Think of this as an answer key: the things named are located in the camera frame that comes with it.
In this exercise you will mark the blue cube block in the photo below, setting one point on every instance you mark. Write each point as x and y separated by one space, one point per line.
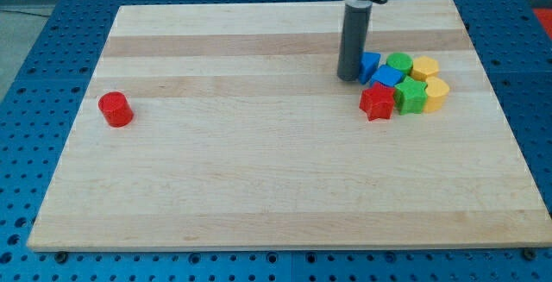
387 76

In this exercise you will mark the light wooden board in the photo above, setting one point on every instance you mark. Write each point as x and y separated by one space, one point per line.
244 138

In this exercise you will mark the red star block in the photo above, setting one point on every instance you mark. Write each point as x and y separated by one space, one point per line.
377 101

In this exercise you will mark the blue triangular block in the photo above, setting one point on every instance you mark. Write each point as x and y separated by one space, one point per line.
369 64

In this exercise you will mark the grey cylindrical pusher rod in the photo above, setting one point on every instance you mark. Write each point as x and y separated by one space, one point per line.
353 38

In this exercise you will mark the green star block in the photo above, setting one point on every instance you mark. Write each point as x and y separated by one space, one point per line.
410 96

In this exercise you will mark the green cylinder block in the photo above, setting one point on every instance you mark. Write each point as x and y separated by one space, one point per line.
402 62

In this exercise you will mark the yellow hexagon block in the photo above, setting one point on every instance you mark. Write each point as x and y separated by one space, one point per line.
424 67

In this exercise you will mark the red cylinder block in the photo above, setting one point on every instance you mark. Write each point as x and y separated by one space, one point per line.
115 109

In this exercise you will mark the yellow heart block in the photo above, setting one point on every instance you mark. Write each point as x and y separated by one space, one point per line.
437 91

